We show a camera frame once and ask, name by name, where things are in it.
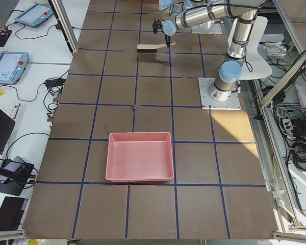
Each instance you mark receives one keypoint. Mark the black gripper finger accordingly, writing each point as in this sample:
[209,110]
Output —
[166,40]
[169,40]

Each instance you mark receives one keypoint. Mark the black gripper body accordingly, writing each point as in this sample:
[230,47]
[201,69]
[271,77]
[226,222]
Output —
[167,38]

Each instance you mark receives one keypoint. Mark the cream hand brush black bristles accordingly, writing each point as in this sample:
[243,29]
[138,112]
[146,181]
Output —
[152,48]

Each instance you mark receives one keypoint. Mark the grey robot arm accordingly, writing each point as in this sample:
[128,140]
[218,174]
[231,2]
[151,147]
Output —
[202,15]

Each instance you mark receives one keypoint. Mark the pink plastic bin left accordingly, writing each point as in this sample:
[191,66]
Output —
[139,157]

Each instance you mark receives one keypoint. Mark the white moulded chair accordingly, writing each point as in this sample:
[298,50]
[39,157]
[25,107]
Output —
[255,48]

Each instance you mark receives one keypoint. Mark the blue teach pendant far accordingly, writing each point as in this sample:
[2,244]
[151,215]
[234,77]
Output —
[34,15]

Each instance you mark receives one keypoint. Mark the blue teach pendant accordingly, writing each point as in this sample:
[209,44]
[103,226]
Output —
[12,66]
[34,15]

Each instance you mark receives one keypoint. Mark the blue teach pendant near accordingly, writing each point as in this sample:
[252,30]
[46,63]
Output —
[12,66]

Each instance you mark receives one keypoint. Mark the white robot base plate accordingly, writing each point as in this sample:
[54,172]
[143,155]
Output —
[214,99]

